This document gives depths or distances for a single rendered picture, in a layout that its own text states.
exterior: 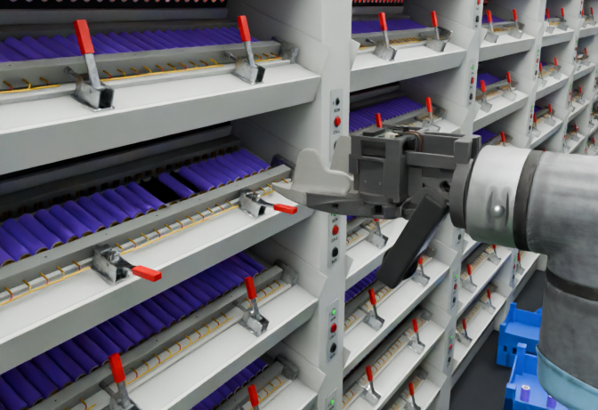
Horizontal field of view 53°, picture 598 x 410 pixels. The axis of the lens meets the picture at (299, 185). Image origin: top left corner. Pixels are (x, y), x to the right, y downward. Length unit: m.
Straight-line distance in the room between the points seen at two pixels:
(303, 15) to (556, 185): 0.59
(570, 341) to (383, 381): 1.06
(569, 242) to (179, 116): 0.46
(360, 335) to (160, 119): 0.80
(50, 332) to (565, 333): 0.50
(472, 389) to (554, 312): 1.71
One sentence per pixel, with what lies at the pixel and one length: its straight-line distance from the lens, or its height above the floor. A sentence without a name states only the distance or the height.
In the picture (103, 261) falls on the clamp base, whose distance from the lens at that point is 0.73.
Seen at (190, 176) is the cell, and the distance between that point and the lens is 0.94.
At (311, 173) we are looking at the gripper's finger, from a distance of 0.62.
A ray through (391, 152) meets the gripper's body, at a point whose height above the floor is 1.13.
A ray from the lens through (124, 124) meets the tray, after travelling 0.70.
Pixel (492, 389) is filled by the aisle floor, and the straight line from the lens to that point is 2.28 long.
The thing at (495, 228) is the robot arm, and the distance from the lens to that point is 0.55.
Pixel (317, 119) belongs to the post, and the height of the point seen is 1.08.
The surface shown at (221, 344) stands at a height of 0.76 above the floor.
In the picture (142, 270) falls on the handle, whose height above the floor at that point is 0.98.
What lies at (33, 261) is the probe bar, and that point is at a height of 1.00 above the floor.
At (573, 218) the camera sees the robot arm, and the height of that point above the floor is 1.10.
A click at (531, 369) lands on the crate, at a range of 1.62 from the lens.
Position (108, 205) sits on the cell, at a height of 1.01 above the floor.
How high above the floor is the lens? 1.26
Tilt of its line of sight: 17 degrees down
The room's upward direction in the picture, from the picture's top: straight up
